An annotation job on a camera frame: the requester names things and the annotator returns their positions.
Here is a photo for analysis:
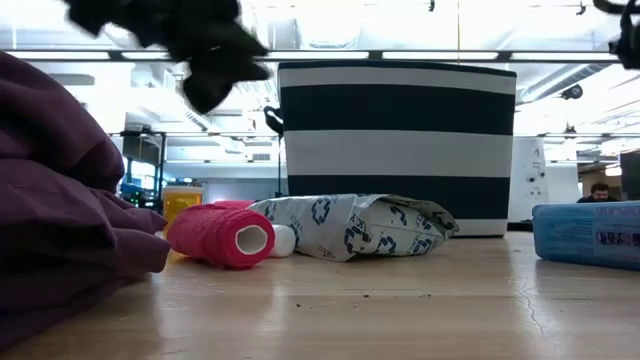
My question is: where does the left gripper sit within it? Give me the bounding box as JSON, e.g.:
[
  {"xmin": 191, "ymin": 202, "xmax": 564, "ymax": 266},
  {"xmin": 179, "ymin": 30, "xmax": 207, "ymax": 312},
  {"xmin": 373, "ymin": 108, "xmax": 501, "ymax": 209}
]
[{"xmin": 62, "ymin": 0, "xmax": 271, "ymax": 115}]

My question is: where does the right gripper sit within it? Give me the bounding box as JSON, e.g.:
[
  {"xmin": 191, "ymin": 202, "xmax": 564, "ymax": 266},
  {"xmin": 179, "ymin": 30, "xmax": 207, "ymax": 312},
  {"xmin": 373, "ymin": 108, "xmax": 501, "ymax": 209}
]
[{"xmin": 608, "ymin": 12, "xmax": 640, "ymax": 70}]

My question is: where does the orange pill bottle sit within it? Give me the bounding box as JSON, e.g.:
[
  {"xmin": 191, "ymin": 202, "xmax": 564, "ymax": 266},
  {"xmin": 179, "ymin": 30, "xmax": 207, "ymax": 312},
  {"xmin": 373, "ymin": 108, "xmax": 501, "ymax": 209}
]
[{"xmin": 160, "ymin": 185, "xmax": 205, "ymax": 240}]

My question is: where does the pink cohesive bandage roll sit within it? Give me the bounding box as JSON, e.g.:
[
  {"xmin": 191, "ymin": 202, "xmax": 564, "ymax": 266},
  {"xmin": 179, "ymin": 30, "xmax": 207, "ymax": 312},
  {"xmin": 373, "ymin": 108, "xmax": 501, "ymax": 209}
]
[{"xmin": 166, "ymin": 203, "xmax": 276, "ymax": 270}]

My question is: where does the small white bottle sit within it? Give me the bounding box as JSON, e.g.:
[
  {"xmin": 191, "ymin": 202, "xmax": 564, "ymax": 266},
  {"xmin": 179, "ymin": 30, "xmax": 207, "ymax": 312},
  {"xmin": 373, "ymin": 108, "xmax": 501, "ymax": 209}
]
[{"xmin": 269, "ymin": 224, "xmax": 298, "ymax": 259}]

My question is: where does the blue plastic box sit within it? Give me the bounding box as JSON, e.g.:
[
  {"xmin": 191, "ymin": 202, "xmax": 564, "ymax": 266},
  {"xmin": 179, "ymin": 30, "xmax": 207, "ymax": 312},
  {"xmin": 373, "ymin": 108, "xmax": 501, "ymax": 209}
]
[{"xmin": 531, "ymin": 200, "xmax": 640, "ymax": 272}]

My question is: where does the silver pouch with blue print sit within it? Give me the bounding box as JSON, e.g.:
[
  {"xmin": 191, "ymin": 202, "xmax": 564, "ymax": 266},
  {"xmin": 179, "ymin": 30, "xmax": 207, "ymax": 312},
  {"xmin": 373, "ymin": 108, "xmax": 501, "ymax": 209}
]
[{"xmin": 248, "ymin": 193, "xmax": 460, "ymax": 263}]

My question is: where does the navy white striped fabric basket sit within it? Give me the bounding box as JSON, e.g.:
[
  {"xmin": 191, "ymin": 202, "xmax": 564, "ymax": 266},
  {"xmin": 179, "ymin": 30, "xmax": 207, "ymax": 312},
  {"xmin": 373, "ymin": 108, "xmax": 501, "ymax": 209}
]
[{"xmin": 263, "ymin": 59, "xmax": 518, "ymax": 239}]

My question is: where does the black metal rack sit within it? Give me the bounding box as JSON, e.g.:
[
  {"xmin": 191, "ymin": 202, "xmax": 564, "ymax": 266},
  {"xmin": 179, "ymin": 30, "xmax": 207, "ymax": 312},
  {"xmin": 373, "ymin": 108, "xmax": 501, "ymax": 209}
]
[{"xmin": 119, "ymin": 129, "xmax": 167, "ymax": 211}]

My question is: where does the dark monitor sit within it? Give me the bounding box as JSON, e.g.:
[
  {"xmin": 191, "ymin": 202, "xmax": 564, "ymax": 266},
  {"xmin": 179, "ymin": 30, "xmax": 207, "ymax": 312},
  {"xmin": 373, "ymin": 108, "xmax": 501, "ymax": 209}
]
[{"xmin": 619, "ymin": 150, "xmax": 640, "ymax": 202}]

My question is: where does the person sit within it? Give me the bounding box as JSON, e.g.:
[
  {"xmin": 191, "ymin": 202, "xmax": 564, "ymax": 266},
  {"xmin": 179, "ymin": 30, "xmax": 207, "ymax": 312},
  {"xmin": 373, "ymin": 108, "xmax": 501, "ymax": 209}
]
[{"xmin": 576, "ymin": 182, "xmax": 620, "ymax": 204}]

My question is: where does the long ceiling light beam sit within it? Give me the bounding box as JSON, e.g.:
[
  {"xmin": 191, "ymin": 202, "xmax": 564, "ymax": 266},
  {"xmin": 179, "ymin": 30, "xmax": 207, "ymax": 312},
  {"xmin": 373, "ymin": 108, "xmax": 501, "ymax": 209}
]
[{"xmin": 0, "ymin": 48, "xmax": 621, "ymax": 63}]

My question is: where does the white pillar with devices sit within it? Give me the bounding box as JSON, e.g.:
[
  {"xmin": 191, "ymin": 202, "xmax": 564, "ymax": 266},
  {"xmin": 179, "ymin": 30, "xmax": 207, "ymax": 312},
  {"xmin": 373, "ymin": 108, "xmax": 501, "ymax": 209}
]
[{"xmin": 508, "ymin": 137, "xmax": 549, "ymax": 224}]

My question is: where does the purple cloth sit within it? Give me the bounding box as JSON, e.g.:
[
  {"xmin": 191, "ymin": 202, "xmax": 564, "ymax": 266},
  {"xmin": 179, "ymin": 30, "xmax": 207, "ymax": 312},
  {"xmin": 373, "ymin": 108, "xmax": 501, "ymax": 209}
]
[{"xmin": 0, "ymin": 51, "xmax": 172, "ymax": 351}]

